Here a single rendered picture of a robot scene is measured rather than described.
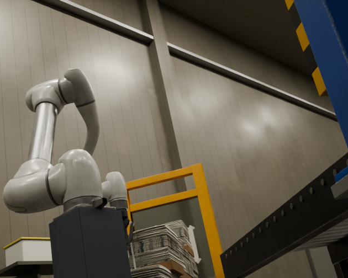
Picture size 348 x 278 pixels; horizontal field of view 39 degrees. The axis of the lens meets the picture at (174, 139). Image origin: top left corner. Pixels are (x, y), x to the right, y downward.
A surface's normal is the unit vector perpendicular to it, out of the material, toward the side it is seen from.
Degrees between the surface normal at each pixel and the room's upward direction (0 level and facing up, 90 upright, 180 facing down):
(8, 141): 90
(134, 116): 90
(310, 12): 90
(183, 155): 90
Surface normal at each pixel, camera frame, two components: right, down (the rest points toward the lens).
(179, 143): 0.69, -0.41
